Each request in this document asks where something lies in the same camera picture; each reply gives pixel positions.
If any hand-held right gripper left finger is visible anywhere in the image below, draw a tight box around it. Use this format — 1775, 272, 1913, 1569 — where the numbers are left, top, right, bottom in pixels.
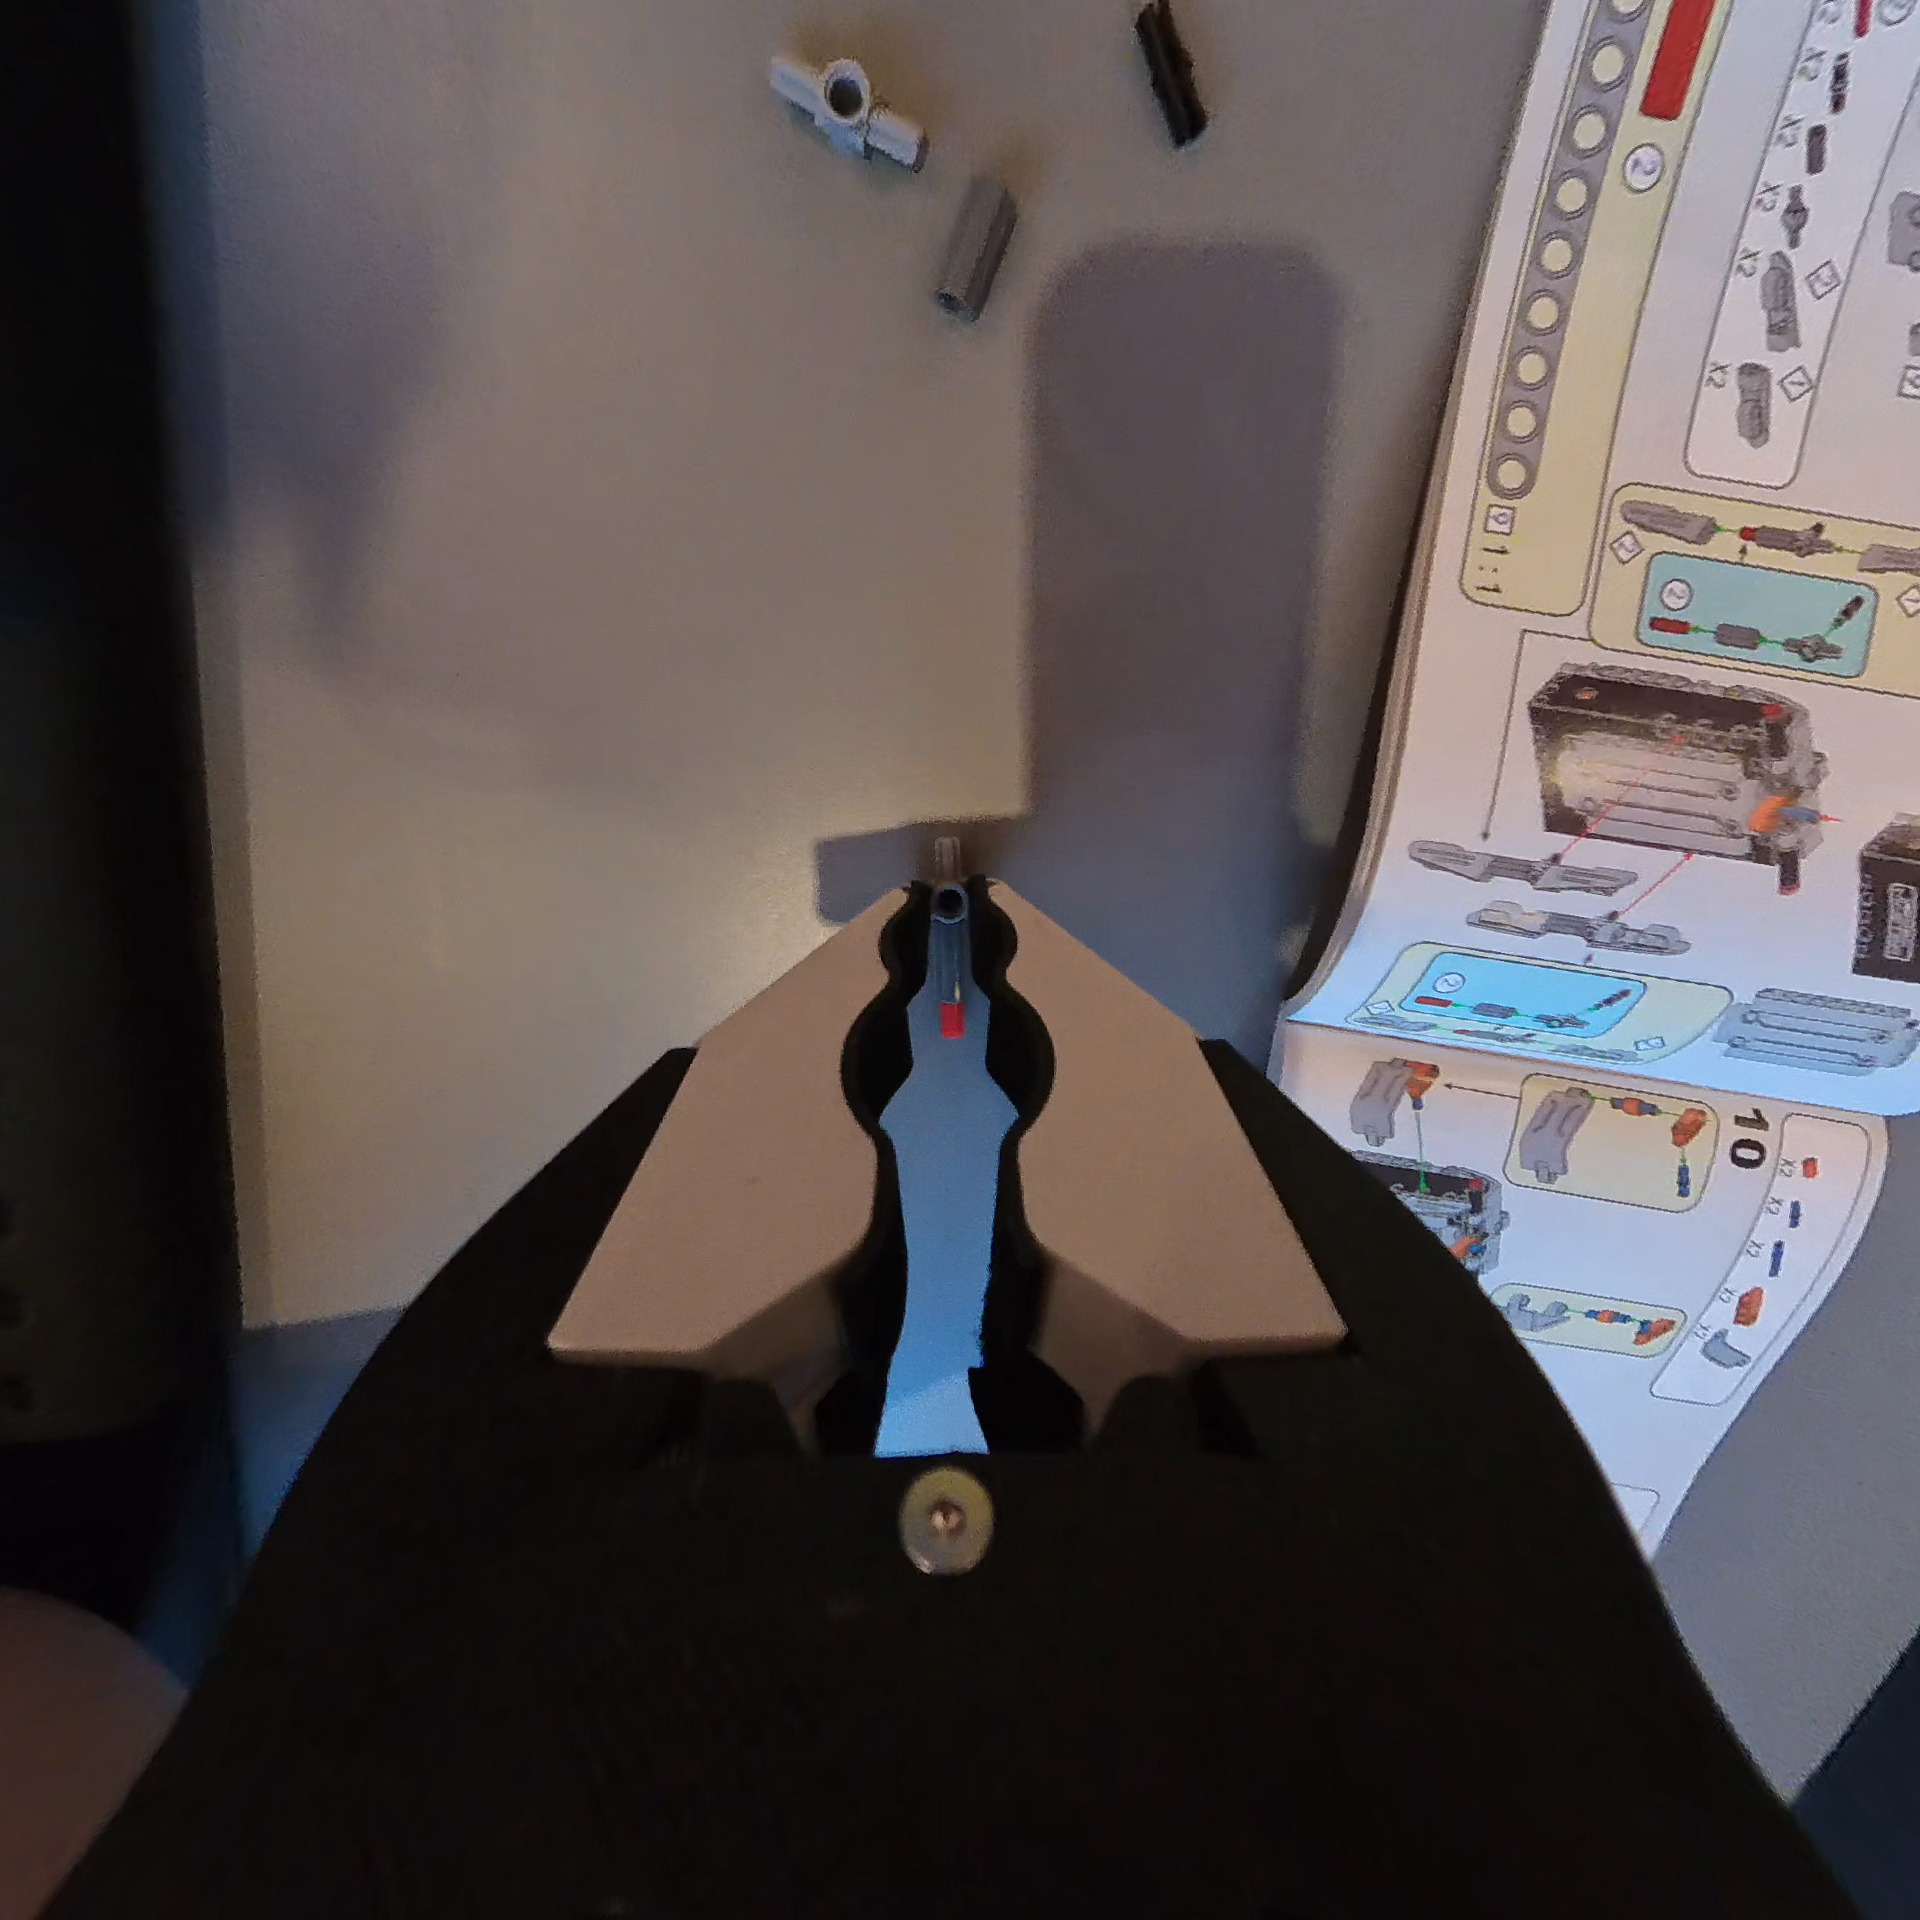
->
545, 882, 941, 1453

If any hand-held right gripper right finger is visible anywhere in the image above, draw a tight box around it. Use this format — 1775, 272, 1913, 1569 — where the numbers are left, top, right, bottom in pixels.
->
964, 877, 1351, 1453

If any grey and red brick assembly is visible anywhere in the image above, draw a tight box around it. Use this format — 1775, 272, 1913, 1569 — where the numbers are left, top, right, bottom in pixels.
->
921, 836, 981, 1045

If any grey desk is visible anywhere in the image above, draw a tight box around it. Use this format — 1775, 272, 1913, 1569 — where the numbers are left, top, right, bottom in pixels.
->
193, 0, 1920, 1807

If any person's leg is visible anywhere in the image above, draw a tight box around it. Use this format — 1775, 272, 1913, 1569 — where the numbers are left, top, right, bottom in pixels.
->
0, 1585, 189, 1920

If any building instruction booklet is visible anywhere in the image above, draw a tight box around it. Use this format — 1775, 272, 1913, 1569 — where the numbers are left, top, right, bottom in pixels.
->
1267, 0, 1920, 1560

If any dark grey sleeve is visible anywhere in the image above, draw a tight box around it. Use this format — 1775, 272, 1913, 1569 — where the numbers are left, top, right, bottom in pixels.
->
930, 170, 1023, 319

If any light grey cross connector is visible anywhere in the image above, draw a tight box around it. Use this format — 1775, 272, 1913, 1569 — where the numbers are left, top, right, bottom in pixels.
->
768, 52, 933, 173

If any small black pin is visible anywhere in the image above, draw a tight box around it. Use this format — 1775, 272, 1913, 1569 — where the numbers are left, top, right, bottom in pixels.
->
1132, 0, 1212, 151

